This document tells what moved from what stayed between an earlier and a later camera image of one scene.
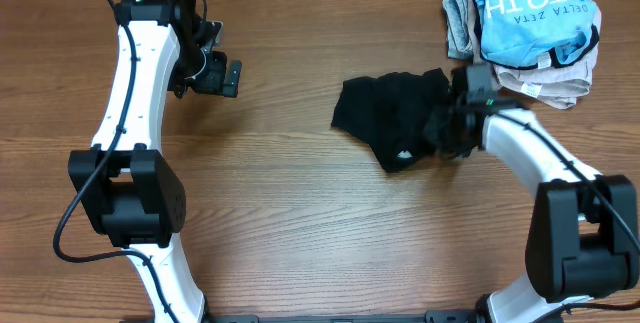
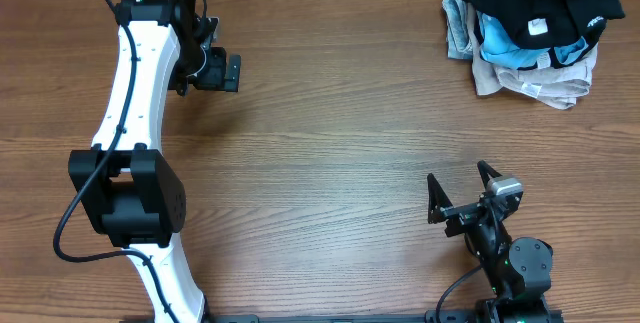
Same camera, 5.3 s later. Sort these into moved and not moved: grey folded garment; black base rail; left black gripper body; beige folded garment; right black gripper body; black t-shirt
Moved: right black gripper body; black t-shirt
Not moved: beige folded garment; grey folded garment; black base rail; left black gripper body
